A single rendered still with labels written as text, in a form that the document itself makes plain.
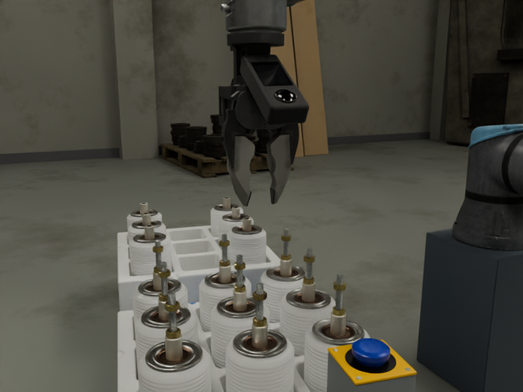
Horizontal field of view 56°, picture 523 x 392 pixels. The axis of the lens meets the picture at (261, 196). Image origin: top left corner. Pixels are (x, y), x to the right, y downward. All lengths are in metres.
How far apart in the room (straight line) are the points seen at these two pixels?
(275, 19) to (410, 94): 5.18
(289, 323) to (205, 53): 3.89
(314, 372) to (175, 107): 3.88
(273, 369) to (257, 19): 0.44
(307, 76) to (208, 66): 0.89
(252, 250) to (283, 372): 0.54
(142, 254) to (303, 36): 3.62
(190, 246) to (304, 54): 3.32
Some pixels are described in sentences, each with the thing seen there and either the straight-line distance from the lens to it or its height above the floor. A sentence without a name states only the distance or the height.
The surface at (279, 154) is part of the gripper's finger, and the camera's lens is 0.62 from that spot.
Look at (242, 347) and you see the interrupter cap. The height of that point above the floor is 0.25.
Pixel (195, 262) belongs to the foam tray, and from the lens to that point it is 1.28.
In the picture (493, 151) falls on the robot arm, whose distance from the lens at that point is 1.00.
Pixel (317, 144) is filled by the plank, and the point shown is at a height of 0.09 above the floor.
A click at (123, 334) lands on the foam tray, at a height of 0.18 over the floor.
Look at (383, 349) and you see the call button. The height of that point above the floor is 0.33.
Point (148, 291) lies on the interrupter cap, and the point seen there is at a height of 0.25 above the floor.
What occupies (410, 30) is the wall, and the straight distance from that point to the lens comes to 5.75.
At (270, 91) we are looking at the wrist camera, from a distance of 0.55.
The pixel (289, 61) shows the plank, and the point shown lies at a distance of 4.36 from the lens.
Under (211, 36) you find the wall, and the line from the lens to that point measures 4.59.
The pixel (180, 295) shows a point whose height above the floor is 0.24.
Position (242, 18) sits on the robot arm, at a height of 0.68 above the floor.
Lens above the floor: 0.60
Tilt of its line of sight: 13 degrees down
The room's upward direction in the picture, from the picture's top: straight up
